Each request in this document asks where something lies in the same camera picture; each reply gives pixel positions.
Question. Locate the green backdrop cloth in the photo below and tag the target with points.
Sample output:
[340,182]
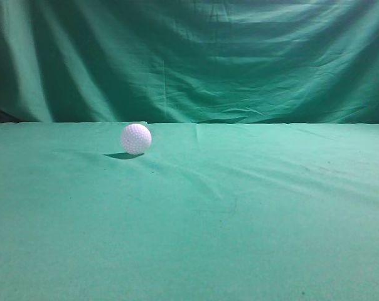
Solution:
[204,62]

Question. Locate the white dimpled golf ball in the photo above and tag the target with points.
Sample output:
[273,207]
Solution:
[136,139]

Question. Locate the green table cloth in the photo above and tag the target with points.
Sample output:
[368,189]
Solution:
[209,212]

